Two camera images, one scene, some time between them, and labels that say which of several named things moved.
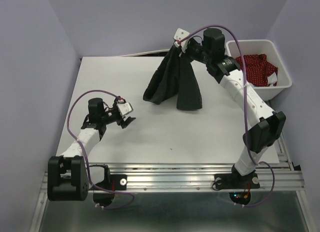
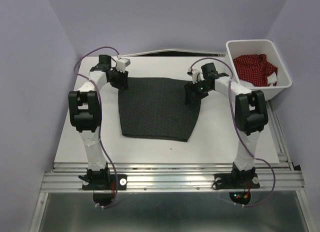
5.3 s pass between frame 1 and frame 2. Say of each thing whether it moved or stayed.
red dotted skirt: stayed
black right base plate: stayed
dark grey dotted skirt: moved
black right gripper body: moved
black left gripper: moved
